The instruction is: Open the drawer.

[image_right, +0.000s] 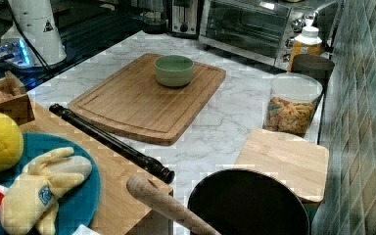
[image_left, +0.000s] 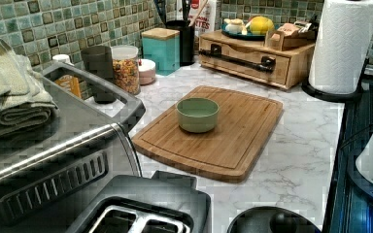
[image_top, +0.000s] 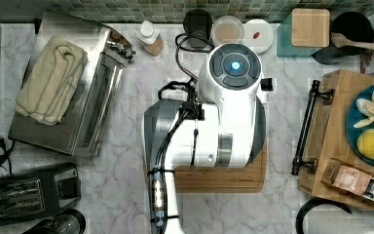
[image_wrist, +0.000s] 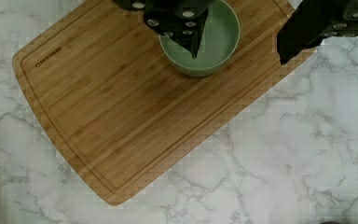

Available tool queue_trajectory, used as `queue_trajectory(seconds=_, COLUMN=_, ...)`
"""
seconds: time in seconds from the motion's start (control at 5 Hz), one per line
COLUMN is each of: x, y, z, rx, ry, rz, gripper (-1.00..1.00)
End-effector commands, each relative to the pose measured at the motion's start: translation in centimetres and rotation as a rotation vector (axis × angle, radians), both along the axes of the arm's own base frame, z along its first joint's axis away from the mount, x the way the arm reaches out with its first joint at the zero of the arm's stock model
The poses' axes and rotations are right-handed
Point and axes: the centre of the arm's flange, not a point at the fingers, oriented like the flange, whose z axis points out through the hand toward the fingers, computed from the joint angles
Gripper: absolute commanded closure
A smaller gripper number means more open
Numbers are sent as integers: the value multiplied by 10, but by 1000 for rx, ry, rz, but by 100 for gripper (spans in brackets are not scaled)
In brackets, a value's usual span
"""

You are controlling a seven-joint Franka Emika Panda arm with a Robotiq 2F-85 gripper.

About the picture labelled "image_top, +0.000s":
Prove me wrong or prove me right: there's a black drawer handle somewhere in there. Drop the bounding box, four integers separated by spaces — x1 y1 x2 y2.
291 80 334 176

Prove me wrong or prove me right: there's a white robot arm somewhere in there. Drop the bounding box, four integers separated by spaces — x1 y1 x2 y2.
141 43 266 234

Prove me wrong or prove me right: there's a wooden drawer box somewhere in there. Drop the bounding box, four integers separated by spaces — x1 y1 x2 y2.
298 69 374 210

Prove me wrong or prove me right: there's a bamboo cutting board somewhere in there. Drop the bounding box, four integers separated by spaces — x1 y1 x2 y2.
175 142 268 193

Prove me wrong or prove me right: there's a white cap spice bottle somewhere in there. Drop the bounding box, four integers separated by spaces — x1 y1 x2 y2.
136 20 164 57

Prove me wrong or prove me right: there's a clear pasta jar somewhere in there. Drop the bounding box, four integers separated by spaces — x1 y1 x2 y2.
210 16 243 46

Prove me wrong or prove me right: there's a dark grey cup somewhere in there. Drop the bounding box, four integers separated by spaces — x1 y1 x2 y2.
183 9 212 50

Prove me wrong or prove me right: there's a stainless steel toaster oven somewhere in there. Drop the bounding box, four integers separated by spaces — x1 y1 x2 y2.
9 22 134 157

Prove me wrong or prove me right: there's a white lidded bowl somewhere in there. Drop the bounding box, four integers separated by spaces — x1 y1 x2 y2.
243 19 274 54

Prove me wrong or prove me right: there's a folded beige towel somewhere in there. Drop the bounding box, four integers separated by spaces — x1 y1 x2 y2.
16 36 88 126

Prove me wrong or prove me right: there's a wooden spoon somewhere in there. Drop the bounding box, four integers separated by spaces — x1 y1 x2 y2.
331 33 374 51

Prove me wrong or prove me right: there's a black two-slot toaster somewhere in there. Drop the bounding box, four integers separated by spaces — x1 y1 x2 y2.
0 162 81 226

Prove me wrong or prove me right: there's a tea bag box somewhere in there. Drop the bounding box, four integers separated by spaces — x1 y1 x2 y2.
320 159 374 203

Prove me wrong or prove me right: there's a yellow lemon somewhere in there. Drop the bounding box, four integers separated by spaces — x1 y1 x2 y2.
356 129 374 160

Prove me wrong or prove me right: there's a black utensil holder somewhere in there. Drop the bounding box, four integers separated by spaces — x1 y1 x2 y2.
312 12 374 65

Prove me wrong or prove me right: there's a blue plate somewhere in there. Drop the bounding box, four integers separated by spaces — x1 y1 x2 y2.
345 85 374 166

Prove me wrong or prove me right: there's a black power plug cable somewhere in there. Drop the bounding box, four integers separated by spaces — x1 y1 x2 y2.
0 137 17 176

